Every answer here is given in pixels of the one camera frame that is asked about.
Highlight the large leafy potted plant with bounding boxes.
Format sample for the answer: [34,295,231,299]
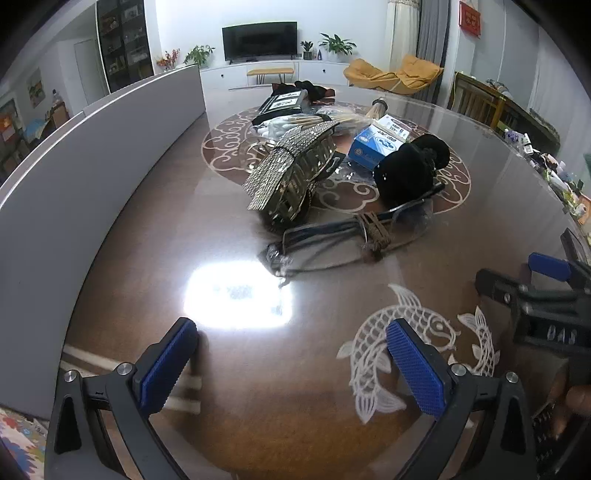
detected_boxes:
[318,32,357,63]

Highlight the black flat television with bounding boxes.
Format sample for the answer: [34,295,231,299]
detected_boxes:
[222,21,298,63]

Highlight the wall picture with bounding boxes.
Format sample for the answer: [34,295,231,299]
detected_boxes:
[27,69,46,109]

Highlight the row of small bottles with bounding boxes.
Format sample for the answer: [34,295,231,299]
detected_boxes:
[505,127,591,222]

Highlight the blue frame glasses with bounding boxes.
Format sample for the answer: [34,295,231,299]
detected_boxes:
[262,184,446,278]

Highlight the wooden chair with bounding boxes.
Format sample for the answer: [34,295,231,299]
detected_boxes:
[450,71,506,127]

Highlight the grey curtain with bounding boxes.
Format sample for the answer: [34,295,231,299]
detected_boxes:
[416,0,451,104]

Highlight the white door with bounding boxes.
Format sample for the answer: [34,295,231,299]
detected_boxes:
[74,39,109,97]

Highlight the wooden bench with metal legs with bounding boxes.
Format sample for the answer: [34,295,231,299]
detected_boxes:
[246,68,295,86]

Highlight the brown knotted cord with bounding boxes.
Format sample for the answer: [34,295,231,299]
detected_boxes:
[353,213,398,264]

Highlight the black fluffy hair accessory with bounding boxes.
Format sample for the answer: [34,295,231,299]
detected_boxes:
[373,135,451,208]

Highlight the cotton swab pack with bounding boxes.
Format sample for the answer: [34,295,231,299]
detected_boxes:
[253,111,370,140]

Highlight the white television cabinet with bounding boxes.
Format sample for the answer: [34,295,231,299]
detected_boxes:
[199,59,365,90]

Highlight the dark glass display cabinet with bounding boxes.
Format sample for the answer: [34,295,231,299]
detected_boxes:
[96,0,154,93]

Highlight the person's right hand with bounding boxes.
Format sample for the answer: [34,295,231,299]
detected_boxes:
[549,369,591,439]

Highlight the low grey panel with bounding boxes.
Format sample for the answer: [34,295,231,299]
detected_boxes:
[0,108,208,421]

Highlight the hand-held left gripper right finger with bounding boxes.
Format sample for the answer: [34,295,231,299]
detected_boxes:
[385,318,539,480]

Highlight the yellow lounge chair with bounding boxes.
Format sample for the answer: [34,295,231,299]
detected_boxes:
[343,54,444,95]

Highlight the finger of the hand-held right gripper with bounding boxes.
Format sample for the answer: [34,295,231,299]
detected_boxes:
[527,228,591,294]
[475,268,541,308]

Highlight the black box with white labels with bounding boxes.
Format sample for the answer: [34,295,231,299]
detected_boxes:
[253,89,310,121]

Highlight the black cloth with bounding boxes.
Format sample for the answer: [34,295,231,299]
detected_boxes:
[270,79,335,103]

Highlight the tall grey panel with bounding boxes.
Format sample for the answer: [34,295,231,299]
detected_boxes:
[83,64,207,118]

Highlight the dark wooden sideboard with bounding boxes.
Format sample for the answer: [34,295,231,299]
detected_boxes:
[462,76,591,222]

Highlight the green potted plant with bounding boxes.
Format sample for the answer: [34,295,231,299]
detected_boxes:
[184,45,215,69]

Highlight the white curtain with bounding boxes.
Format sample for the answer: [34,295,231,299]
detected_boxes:
[385,0,423,70]

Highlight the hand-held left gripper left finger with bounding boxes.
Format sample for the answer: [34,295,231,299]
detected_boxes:
[45,316,200,480]

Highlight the blue and white box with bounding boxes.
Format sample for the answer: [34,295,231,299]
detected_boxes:
[347,114,414,169]

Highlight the red wall hanging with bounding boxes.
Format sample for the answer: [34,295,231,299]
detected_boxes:
[459,0,482,38]

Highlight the rhinestone hair claw clip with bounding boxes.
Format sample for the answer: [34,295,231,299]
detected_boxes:
[242,121,345,232]

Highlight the dark dotted clothing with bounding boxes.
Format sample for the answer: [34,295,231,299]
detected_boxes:
[531,401,571,480]

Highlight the red flower arrangement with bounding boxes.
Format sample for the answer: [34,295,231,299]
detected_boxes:
[156,48,181,72]

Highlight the colourful play mat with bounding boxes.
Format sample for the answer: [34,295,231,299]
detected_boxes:
[0,406,49,480]

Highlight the cluttered low shelf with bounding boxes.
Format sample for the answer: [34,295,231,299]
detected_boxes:
[0,99,70,171]

